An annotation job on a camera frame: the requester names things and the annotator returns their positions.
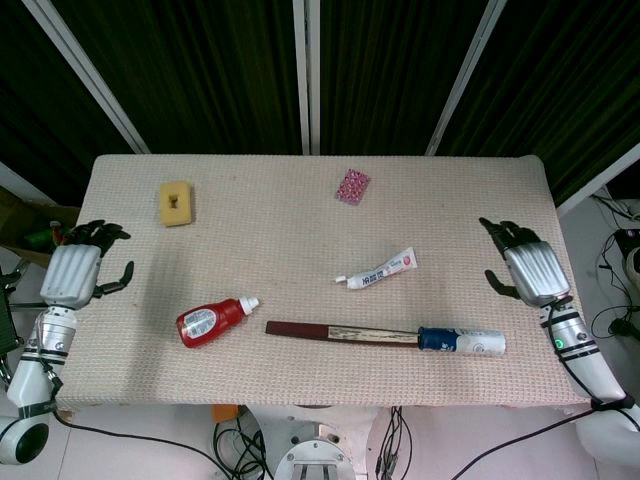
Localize thin hanging cables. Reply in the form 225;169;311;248
377;406;417;480

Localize black device purple light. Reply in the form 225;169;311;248
614;227;640;259

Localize green toy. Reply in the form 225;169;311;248
24;227;54;250

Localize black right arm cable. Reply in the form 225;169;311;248
449;399;634;480

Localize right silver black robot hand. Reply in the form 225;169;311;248
478;216;574;307

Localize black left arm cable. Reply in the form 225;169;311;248
53;410;236;480

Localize black floor cables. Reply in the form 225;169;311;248
589;194;640;341

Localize pink patterned packet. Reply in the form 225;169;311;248
333;168;372;206

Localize orange block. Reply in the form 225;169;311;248
210;403;240;424

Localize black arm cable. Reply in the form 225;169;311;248
53;410;236;480
449;399;634;480

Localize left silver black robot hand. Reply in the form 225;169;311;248
38;219;135;309

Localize beige woven tablecloth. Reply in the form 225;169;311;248
53;153;594;414

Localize cardboard box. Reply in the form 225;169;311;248
0;187;81;274

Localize red ketchup bottle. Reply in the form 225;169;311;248
175;295;260;350

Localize yellow sponge block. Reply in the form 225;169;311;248
158;181;195;227

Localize dark green partition panel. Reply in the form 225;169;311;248
305;0;506;156
0;0;151;206
49;0;311;155
439;0;640;216

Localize dark red folded fan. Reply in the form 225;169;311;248
265;320;421;348

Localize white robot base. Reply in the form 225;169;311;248
247;403;381;480

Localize white toothpaste tube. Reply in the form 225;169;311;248
333;246;419;292

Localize black cable bundle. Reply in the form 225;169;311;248
213;418;274;480

